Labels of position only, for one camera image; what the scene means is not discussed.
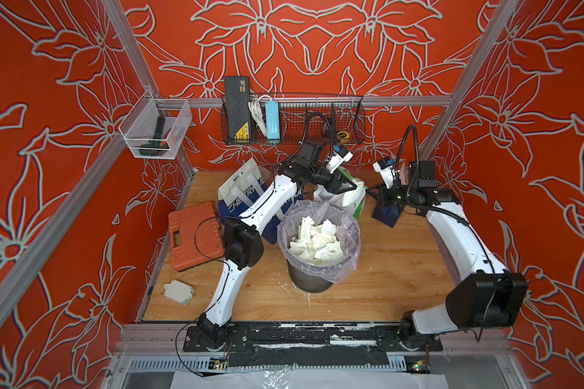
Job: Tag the pile of torn paper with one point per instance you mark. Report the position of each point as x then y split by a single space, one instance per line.
317 245

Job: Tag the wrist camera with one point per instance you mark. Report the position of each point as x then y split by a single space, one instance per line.
386 167
339 156

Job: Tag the blue white paper bag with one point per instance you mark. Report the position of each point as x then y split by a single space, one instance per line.
388 215
240 191
270 231

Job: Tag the white plastic junction box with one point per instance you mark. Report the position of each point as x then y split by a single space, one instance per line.
179 292

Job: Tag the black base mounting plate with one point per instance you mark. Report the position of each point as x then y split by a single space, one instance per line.
312 345

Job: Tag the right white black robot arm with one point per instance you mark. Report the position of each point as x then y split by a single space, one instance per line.
486 294

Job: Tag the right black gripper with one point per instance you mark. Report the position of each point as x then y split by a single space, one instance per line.
384 194

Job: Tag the dark green tool in box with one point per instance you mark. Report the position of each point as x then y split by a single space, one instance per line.
156 146

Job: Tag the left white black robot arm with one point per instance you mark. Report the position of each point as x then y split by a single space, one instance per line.
242 236

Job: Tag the light blue power bank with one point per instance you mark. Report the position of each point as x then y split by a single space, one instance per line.
272 121

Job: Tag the clear plastic bin liner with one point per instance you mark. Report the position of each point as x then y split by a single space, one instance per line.
348 232

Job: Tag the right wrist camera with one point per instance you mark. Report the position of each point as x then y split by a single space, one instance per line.
386 167

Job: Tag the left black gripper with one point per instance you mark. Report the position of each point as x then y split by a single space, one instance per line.
339 183

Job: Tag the black wire wall basket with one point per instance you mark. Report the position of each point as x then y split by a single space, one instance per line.
302 116

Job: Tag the black yellow box device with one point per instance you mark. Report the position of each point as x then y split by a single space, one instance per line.
237 99

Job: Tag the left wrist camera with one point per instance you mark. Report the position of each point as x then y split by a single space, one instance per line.
339 156

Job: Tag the dark small item in basket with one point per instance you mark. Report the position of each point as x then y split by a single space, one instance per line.
328 129

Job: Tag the red plastic tool case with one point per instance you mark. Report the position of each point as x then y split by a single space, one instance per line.
195 236

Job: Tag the grey mesh trash bin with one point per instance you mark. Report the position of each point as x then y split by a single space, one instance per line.
307 283

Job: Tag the yellow black tape measure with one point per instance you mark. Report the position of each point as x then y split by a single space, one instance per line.
343 137

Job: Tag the white green paper bag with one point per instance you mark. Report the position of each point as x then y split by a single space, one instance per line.
351 202

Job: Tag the clear acrylic wall box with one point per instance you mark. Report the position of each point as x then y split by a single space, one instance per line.
139 125

